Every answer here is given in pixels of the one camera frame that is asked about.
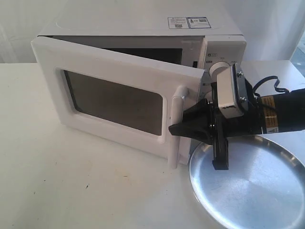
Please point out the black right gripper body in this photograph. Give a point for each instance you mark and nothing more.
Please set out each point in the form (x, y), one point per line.
(248, 124)

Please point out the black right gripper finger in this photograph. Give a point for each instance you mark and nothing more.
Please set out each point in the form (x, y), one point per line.
(197, 110)
(195, 128)

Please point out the white microwave door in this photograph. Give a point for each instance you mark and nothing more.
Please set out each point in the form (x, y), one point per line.
(128, 99)

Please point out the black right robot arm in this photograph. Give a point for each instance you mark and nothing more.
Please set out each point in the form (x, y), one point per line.
(266, 114)

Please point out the white microwave oven body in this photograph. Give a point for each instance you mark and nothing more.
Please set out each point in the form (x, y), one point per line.
(128, 26)

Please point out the lower white control knob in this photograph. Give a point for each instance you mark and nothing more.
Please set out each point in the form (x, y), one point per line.
(208, 96)

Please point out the white control knob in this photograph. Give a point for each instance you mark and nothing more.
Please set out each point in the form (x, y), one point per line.
(217, 68)
(208, 96)

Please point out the upper white control knob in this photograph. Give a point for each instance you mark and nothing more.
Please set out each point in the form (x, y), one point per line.
(217, 68)

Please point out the round stainless steel plate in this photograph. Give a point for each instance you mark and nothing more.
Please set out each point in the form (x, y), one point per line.
(263, 188)

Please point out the blue white warning sticker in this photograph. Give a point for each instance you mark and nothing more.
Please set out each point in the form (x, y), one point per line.
(188, 23)

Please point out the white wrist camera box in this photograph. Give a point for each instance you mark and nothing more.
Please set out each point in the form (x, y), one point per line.
(231, 92)

